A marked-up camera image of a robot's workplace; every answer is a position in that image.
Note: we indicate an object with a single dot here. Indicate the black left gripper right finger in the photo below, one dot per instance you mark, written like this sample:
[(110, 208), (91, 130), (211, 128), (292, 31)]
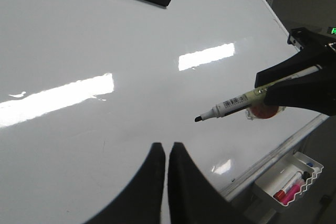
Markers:
[(192, 199)]

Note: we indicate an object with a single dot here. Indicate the red marker in tray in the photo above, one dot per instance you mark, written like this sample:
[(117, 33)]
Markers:
[(286, 187)]

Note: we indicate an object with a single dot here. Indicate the pink marker in tray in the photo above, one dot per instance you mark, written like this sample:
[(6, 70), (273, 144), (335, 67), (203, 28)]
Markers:
[(291, 193)]

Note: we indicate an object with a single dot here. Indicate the white whiteboard marker pen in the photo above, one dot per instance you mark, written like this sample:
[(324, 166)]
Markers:
[(250, 98)]

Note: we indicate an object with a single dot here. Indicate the black marker in tray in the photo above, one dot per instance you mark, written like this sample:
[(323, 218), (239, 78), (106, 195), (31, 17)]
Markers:
[(305, 175)]

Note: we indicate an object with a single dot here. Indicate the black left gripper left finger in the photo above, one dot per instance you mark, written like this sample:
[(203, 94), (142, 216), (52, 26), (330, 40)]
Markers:
[(141, 199)]

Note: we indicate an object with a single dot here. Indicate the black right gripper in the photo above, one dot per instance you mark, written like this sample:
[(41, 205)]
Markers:
[(316, 91)]

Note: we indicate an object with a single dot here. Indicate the white marker tray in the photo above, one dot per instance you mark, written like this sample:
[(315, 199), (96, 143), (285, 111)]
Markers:
[(275, 177)]

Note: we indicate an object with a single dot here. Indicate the white whiteboard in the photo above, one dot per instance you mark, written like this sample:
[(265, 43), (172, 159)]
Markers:
[(88, 85)]

